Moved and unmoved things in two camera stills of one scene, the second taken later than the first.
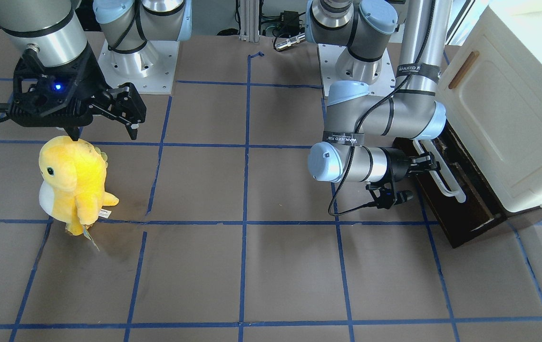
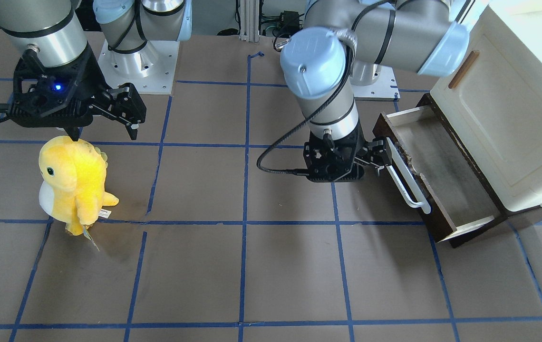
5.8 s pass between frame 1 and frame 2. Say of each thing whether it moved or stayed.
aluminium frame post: stayed
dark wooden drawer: moved
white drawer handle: moved
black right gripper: stayed
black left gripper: moved
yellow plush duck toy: stayed
